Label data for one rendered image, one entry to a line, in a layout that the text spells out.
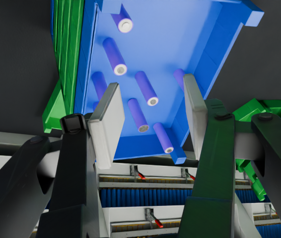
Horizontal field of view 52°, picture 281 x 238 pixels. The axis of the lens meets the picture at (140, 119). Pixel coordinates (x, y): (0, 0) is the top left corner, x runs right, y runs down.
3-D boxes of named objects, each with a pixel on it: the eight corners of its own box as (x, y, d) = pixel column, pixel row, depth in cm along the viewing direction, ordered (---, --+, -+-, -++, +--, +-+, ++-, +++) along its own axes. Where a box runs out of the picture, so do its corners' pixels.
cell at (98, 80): (102, 80, 44) (112, 109, 40) (90, 80, 43) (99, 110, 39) (104, 71, 43) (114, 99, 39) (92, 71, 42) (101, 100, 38)
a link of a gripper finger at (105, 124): (111, 169, 16) (97, 170, 16) (125, 118, 22) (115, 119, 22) (100, 120, 15) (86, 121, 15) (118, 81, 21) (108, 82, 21)
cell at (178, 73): (181, 77, 49) (197, 102, 44) (171, 77, 48) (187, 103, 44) (184, 68, 47) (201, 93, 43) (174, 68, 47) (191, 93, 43)
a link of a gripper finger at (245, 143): (213, 138, 13) (284, 131, 12) (199, 99, 17) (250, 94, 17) (214, 166, 13) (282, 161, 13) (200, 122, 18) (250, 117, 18)
